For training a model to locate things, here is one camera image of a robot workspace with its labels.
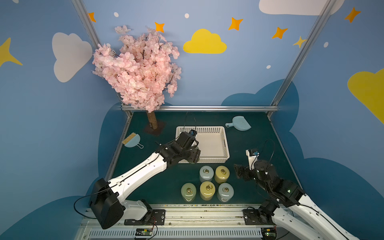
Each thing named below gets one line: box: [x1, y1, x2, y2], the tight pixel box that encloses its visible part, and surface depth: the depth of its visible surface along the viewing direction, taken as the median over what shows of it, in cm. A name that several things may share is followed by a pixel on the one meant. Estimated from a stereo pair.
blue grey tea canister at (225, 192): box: [217, 182, 235, 203], surface depth 77 cm
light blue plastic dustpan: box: [225, 115, 252, 131], surface depth 118 cm
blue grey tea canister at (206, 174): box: [199, 165, 214, 183], surface depth 83 cm
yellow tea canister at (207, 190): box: [199, 181, 216, 201], surface depth 77 cm
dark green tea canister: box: [181, 182, 197, 202], surface depth 77 cm
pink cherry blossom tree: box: [92, 25, 182, 130], surface depth 73 cm
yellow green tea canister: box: [214, 165, 230, 184], surface depth 83 cm
